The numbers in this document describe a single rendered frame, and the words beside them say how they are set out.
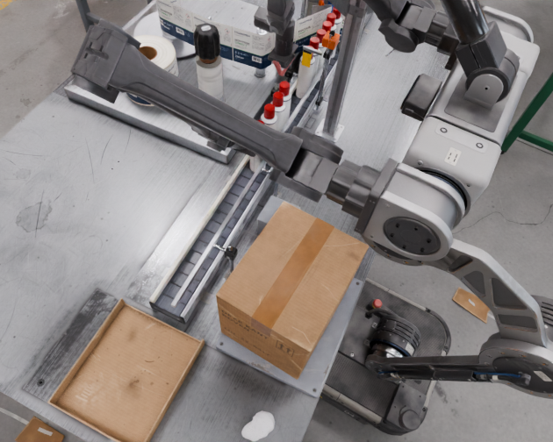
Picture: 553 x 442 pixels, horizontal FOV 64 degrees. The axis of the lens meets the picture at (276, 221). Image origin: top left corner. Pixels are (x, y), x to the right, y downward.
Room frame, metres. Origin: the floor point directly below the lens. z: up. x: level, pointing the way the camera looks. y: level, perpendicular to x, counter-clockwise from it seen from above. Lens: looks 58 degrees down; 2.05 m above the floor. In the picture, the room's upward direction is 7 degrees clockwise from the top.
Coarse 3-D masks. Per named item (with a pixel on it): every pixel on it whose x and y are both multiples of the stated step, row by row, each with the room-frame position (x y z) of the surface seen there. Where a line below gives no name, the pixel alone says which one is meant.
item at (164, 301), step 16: (336, 48) 1.57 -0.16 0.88; (320, 80) 1.37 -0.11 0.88; (304, 112) 1.19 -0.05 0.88; (288, 128) 1.10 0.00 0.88; (240, 176) 0.87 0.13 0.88; (240, 192) 0.81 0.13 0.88; (224, 208) 0.74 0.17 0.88; (240, 208) 0.75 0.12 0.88; (208, 224) 0.68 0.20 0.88; (208, 240) 0.62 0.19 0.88; (224, 240) 0.63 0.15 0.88; (192, 256) 0.56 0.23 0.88; (208, 256) 0.57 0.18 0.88; (176, 272) 0.51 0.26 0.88; (176, 288) 0.46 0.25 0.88; (192, 288) 0.47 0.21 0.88; (160, 304) 0.41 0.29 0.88
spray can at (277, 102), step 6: (276, 96) 1.03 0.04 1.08; (282, 96) 1.04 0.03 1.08; (276, 102) 1.03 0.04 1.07; (282, 102) 1.03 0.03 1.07; (276, 108) 1.02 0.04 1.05; (282, 108) 1.03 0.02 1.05; (276, 114) 1.02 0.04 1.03; (282, 114) 1.02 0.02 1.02; (282, 120) 1.03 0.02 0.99; (276, 126) 1.02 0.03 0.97; (282, 126) 1.03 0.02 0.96
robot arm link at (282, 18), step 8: (272, 0) 1.12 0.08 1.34; (280, 0) 1.11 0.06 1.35; (288, 0) 1.14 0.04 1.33; (272, 8) 1.14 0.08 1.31; (280, 8) 1.12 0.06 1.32; (288, 8) 1.16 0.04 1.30; (272, 16) 1.15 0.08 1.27; (280, 16) 1.13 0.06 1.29; (288, 16) 1.18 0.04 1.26; (280, 24) 1.15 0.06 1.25
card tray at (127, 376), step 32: (128, 320) 0.37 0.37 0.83; (96, 352) 0.27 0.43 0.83; (128, 352) 0.28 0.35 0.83; (160, 352) 0.29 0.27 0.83; (192, 352) 0.30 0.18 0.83; (64, 384) 0.18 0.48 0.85; (96, 384) 0.19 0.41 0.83; (128, 384) 0.20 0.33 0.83; (160, 384) 0.21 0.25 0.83; (96, 416) 0.12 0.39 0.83; (128, 416) 0.13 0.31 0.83; (160, 416) 0.14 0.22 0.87
